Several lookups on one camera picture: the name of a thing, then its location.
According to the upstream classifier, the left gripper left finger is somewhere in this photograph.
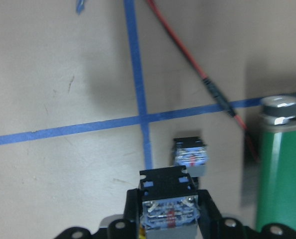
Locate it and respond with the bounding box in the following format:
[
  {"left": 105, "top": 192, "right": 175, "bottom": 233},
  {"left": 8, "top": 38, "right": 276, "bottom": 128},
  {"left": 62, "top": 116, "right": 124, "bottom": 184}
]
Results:
[{"left": 107, "top": 189, "right": 142, "bottom": 239}]

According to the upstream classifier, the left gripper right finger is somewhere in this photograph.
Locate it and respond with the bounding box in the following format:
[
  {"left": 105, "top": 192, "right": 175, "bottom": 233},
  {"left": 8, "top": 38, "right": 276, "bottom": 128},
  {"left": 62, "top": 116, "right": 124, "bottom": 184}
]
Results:
[{"left": 197, "top": 190, "right": 245, "bottom": 239}]

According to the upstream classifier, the green push button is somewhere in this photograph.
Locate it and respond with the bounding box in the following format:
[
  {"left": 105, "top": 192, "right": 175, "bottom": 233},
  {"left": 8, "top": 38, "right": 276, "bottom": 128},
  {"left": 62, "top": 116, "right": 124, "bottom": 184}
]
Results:
[
  {"left": 139, "top": 166, "right": 200, "bottom": 239},
  {"left": 172, "top": 136, "right": 209, "bottom": 189}
]

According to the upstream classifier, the green conveyor belt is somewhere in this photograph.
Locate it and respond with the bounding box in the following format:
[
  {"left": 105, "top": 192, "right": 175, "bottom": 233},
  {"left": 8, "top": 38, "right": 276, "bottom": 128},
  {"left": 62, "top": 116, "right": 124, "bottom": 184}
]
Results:
[{"left": 256, "top": 92, "right": 296, "bottom": 231}]

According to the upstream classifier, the red black power cable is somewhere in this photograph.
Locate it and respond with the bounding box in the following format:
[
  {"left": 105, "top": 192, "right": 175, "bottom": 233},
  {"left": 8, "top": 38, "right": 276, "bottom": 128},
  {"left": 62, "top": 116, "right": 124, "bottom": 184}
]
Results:
[{"left": 145, "top": 0, "right": 261, "bottom": 162}]

